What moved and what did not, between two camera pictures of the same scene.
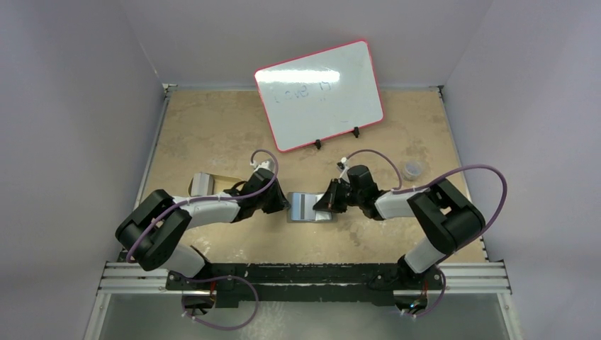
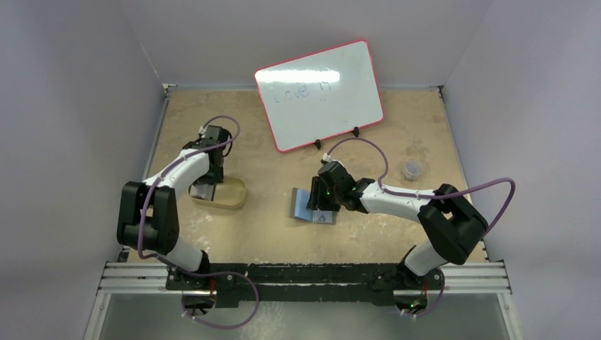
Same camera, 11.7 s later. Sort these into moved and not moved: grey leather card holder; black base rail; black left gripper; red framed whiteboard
Moved: black left gripper
Not moved: grey leather card holder; black base rail; red framed whiteboard
